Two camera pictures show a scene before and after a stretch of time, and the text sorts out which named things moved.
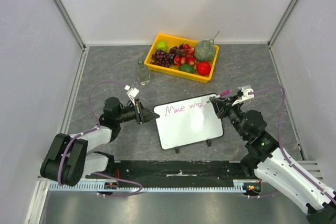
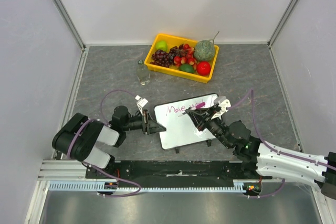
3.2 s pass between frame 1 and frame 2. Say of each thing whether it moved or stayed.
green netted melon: stayed
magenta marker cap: moved
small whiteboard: stayed
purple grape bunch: stayed
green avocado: stayed
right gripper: moved
